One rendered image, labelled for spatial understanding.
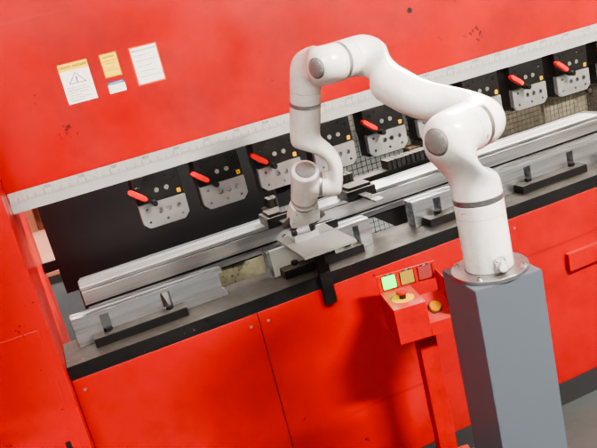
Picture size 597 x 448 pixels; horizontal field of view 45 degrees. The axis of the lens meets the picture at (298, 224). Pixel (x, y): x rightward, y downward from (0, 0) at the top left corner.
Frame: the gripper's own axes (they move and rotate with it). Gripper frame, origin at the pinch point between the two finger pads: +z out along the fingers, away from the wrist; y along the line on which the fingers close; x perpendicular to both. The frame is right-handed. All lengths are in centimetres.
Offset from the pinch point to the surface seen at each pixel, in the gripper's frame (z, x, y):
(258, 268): 229, -125, -21
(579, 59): -12, -28, -122
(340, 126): -17.6, -23.4, -22.4
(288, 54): -39, -41, -10
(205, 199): -12.6, -14.0, 28.2
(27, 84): -50, -43, 68
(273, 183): -10.3, -14.2, 5.2
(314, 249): -8.0, 13.1, 1.7
